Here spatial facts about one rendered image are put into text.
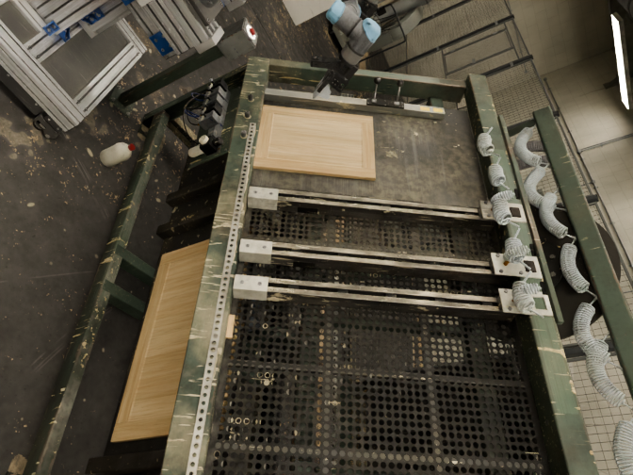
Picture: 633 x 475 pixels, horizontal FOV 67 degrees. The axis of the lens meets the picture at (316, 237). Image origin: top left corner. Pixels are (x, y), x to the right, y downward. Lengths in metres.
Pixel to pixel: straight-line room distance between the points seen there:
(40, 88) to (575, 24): 10.41
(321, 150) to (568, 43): 9.75
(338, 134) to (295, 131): 0.21
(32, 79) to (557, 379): 2.39
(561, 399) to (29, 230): 2.21
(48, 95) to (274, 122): 1.01
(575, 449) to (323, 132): 1.66
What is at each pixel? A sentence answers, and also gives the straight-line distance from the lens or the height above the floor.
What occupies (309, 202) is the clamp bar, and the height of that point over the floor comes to 1.14.
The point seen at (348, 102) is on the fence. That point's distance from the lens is 2.60.
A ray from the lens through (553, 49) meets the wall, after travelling 11.72.
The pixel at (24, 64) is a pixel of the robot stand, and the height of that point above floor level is 0.23.
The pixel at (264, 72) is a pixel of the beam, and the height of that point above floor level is 0.89.
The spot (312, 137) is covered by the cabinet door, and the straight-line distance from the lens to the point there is 2.40.
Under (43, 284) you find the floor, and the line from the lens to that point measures 2.42.
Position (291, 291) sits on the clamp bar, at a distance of 1.78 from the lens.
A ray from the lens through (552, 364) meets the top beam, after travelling 1.91.
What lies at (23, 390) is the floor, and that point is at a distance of 2.31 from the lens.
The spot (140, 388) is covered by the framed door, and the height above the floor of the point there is 0.34.
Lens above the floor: 1.95
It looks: 24 degrees down
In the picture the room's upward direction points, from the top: 73 degrees clockwise
